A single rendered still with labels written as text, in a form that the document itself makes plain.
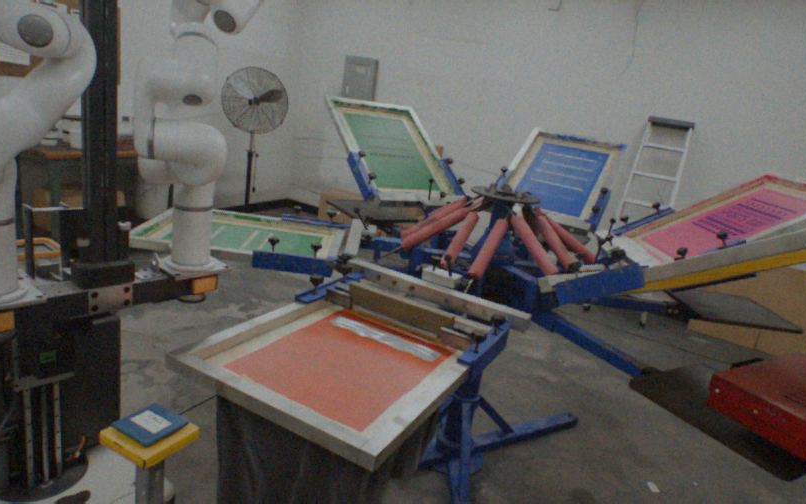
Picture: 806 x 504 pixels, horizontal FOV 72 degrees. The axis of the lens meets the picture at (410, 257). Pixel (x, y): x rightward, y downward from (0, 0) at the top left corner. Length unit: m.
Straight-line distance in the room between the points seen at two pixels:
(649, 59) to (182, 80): 4.82
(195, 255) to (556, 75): 4.65
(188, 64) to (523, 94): 4.83
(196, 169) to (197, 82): 0.18
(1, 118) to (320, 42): 5.93
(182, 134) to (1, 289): 0.48
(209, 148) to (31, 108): 0.31
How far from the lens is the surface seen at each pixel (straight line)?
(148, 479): 1.30
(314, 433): 1.20
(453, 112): 6.06
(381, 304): 1.72
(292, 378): 1.42
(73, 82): 1.27
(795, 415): 1.56
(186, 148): 1.20
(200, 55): 1.22
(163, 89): 1.19
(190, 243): 1.53
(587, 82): 5.67
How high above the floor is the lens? 1.67
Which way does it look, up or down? 17 degrees down
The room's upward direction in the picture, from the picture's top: 9 degrees clockwise
